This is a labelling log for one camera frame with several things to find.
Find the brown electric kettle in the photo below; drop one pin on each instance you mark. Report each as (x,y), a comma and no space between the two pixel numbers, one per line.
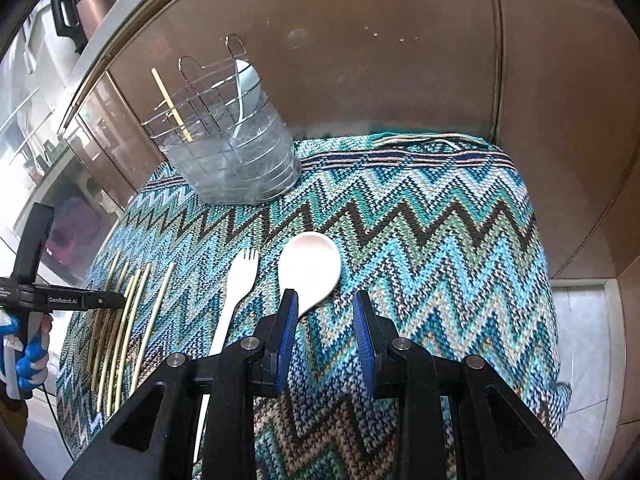
(92,5)

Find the bamboo chopstick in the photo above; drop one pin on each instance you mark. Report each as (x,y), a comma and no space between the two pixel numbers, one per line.
(124,275)
(152,330)
(130,340)
(114,270)
(172,105)
(119,340)

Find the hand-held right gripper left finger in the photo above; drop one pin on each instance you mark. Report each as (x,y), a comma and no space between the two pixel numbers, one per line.
(287,340)

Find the person's left forearm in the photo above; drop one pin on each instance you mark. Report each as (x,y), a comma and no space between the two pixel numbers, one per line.
(11,420)

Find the zigzag knit cloth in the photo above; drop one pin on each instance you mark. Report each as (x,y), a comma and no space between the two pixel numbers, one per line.
(425,260)

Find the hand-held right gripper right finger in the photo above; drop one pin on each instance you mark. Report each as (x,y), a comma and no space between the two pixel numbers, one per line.
(364,347)

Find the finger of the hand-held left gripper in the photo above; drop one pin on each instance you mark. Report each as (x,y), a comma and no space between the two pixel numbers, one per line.
(102,300)

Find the light blue spoon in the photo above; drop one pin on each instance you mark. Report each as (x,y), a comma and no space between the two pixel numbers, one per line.
(248,82)

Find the person's left hand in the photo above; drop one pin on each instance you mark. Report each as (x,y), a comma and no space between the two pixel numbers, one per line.
(32,357)

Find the white spoon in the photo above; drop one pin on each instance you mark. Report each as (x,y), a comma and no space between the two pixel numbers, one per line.
(310,265)

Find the white fork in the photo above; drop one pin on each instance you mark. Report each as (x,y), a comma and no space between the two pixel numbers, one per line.
(242,285)

